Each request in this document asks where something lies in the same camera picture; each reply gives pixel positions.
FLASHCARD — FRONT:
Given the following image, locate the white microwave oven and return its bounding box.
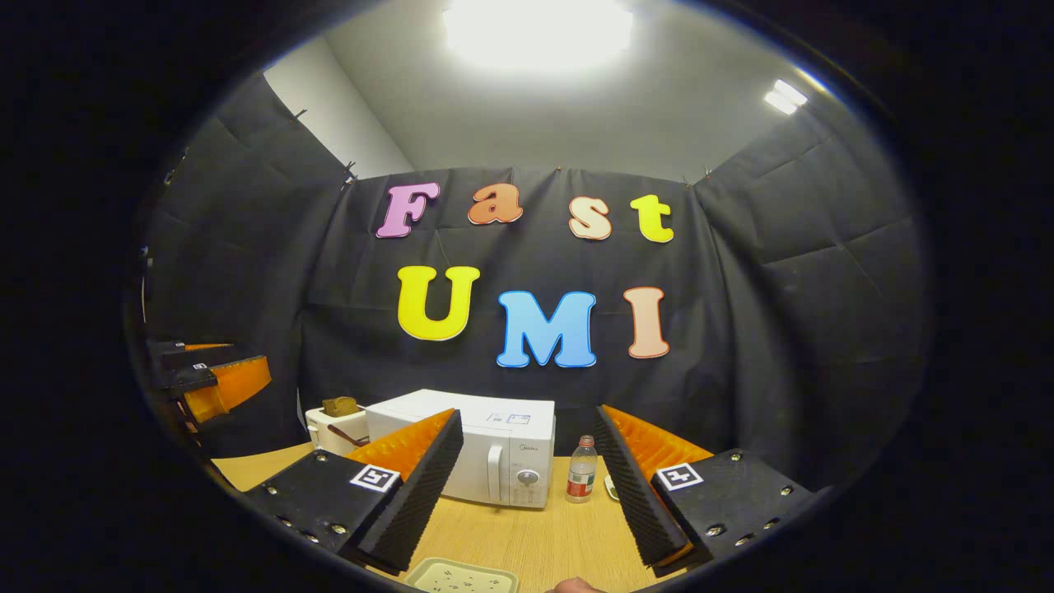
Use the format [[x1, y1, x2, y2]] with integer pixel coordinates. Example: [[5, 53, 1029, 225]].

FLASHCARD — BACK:
[[365, 389, 557, 510]]

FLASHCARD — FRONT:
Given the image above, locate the large ceiling light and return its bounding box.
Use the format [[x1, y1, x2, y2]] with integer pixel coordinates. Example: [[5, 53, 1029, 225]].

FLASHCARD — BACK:
[[442, 0, 635, 71]]

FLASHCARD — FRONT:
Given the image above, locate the clear bottle with red label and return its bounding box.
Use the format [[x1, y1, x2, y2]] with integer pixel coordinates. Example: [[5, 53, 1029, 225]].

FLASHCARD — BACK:
[[565, 435, 599, 504]]

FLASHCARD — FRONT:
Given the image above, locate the white toaster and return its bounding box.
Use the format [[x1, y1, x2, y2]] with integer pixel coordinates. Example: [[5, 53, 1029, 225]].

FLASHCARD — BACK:
[[305, 405, 370, 458]]

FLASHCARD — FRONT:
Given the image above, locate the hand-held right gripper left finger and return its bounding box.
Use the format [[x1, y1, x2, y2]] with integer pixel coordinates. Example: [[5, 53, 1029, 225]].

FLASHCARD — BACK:
[[239, 408, 466, 575]]

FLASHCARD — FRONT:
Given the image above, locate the small ceiling light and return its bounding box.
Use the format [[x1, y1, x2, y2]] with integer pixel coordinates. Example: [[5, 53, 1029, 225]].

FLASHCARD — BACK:
[[763, 78, 809, 116]]

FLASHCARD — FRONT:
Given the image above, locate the pale green tray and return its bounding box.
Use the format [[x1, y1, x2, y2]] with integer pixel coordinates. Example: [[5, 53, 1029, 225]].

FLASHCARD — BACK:
[[403, 557, 520, 593]]

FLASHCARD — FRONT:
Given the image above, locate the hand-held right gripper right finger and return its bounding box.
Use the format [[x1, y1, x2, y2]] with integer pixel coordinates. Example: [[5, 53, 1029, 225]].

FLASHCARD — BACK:
[[595, 404, 812, 577]]

